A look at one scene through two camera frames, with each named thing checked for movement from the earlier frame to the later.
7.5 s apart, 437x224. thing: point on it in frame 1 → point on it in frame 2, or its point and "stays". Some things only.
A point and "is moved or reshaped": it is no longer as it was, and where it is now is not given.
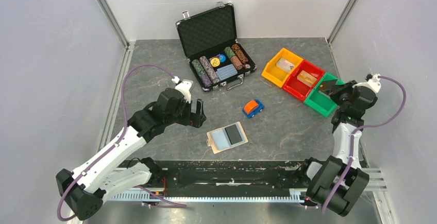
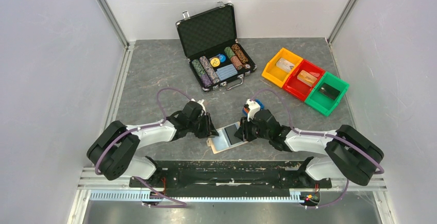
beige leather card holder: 227,137 stays
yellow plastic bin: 276,70 stays
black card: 326,85 is moved or reshaped
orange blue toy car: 252,108 stays
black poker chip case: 208,39 stays
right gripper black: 346,87 → 243,131
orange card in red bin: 306,78 stays
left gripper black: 200,117 → 209,130
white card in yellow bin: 284,64 stays
